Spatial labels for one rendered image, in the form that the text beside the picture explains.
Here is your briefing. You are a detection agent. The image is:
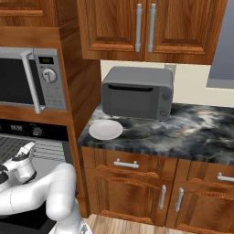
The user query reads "black oven knob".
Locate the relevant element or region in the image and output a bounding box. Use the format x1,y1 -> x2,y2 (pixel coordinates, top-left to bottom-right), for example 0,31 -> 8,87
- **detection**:
32,126 -> 43,137

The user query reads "grey framed window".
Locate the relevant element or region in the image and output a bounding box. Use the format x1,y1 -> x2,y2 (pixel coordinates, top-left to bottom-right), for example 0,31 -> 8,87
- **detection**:
206,0 -> 234,90

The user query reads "grey toaster oven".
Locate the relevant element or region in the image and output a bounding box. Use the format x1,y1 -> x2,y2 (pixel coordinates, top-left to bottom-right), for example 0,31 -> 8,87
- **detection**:
101,66 -> 175,122

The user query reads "wooden base cupboard door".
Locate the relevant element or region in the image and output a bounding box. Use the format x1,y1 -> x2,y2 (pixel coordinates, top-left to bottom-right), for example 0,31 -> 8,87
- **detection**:
165,189 -> 234,234
83,167 -> 172,227

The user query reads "wooden cupboard door above microwave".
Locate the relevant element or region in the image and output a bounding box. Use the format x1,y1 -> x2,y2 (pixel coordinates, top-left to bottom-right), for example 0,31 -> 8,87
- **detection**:
0,0 -> 60,28

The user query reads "silver microwave door handle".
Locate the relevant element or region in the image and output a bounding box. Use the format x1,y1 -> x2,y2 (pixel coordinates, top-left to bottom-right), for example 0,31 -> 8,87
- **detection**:
19,50 -> 47,115

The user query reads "silver drawer handle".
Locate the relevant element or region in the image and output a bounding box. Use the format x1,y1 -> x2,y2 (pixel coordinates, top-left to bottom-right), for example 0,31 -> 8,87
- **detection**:
112,157 -> 140,169
217,172 -> 234,183

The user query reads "wooden wall cupboard door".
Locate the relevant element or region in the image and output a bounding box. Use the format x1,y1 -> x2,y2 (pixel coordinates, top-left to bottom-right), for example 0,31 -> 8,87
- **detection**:
76,0 -> 148,61
144,0 -> 229,66

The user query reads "white round plate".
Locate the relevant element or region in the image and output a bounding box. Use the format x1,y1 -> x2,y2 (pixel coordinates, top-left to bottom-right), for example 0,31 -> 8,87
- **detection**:
88,119 -> 124,142

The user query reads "silver base cupboard handle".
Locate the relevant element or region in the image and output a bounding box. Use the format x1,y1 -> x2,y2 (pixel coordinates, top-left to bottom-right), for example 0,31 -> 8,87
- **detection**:
158,184 -> 167,210
175,186 -> 185,213

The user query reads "black built-in oven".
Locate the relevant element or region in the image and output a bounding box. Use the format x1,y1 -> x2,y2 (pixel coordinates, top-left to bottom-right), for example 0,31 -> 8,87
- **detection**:
0,118 -> 75,234

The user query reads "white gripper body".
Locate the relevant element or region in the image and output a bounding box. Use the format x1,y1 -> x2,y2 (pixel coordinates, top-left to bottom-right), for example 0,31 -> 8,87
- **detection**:
16,141 -> 37,159

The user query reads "silver wall cupboard handle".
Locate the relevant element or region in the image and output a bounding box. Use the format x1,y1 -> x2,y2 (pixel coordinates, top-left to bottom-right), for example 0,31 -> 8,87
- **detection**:
147,3 -> 157,54
134,3 -> 144,53

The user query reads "metal oven rack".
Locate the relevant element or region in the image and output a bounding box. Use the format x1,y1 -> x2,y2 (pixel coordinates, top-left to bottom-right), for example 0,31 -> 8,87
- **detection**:
0,135 -> 67,163

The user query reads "wooden drawer front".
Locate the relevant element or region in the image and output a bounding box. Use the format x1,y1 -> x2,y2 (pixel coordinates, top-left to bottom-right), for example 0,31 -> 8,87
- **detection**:
176,158 -> 234,197
80,145 -> 179,182

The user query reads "silver microwave knob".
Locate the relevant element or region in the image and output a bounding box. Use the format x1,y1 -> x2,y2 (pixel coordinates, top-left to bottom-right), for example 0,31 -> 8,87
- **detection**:
42,68 -> 58,84

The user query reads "tall wooden appliance cabinet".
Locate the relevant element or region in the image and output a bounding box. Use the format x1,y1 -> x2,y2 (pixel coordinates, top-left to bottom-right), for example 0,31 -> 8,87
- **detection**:
0,0 -> 102,219

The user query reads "silver built-in microwave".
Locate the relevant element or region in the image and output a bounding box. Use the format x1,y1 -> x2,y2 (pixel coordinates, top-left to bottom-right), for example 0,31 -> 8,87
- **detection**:
0,47 -> 69,112

